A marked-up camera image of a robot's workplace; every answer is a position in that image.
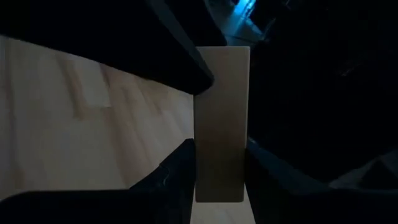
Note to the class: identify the wooden plank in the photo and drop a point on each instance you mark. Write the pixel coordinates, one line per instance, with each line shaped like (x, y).
(222, 130)

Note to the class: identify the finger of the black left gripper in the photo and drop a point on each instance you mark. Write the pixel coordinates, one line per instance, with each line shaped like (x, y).
(124, 37)
(311, 93)

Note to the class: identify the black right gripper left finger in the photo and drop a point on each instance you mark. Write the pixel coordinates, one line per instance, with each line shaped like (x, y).
(177, 177)

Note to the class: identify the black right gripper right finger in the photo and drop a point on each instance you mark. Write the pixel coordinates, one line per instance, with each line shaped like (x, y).
(273, 193)

